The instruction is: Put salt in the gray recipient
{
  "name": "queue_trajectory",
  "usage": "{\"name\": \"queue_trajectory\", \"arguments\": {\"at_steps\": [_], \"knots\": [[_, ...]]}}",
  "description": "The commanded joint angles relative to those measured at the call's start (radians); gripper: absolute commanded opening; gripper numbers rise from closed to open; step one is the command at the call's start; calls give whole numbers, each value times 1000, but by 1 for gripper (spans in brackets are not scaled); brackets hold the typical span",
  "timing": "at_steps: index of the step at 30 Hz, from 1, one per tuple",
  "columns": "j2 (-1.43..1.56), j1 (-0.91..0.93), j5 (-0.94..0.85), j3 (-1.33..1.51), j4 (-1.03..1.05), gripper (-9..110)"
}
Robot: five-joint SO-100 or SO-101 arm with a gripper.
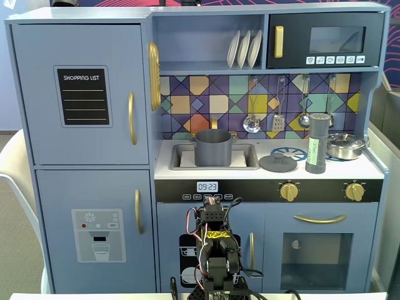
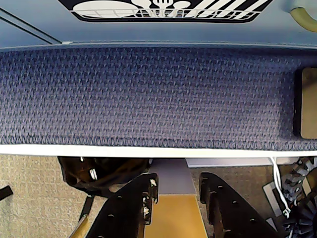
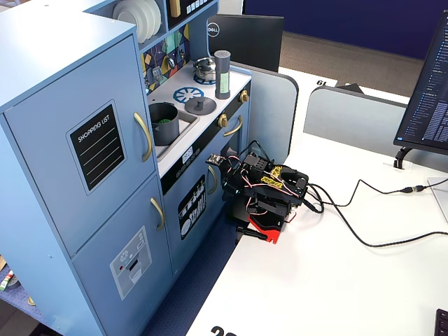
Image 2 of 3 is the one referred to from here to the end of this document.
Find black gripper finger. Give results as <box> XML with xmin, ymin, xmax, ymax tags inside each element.
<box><xmin>199</xmin><ymin>172</ymin><xmax>283</xmax><ymax>238</ymax></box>
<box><xmin>85</xmin><ymin>173</ymin><xmax>159</xmax><ymax>238</ymax></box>

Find black bag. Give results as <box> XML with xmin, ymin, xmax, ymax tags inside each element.
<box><xmin>57</xmin><ymin>156</ymin><xmax>151</xmax><ymax>198</ymax></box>

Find wooden stick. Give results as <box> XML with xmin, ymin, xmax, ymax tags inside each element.
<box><xmin>69</xmin><ymin>214</ymin><xmax>90</xmax><ymax>238</ymax></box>

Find yellow wooden board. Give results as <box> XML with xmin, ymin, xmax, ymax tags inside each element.
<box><xmin>144</xmin><ymin>194</ymin><xmax>209</xmax><ymax>238</ymax></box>

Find grey plastic gear parts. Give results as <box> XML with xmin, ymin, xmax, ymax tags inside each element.
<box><xmin>281</xmin><ymin>157</ymin><xmax>317</xmax><ymax>238</ymax></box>

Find blue woven placemat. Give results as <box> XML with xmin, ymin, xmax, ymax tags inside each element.
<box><xmin>0</xmin><ymin>46</ymin><xmax>317</xmax><ymax>151</ymax></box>

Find tan board with black edge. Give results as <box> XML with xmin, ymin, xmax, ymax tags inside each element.
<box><xmin>293</xmin><ymin>67</ymin><xmax>317</xmax><ymax>139</ymax></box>

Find black white dish rack sticker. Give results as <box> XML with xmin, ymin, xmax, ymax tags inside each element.
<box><xmin>58</xmin><ymin>0</ymin><xmax>273</xmax><ymax>23</ymax></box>

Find white cable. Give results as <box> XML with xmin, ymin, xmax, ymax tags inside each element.
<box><xmin>269</xmin><ymin>156</ymin><xmax>291</xmax><ymax>219</ymax></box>

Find black strap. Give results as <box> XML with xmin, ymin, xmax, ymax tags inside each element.
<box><xmin>0</xmin><ymin>185</ymin><xmax>13</xmax><ymax>201</ymax></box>

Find olive rubber hose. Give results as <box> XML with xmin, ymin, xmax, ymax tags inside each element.
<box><xmin>290</xmin><ymin>7</ymin><xmax>317</xmax><ymax>33</ymax></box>

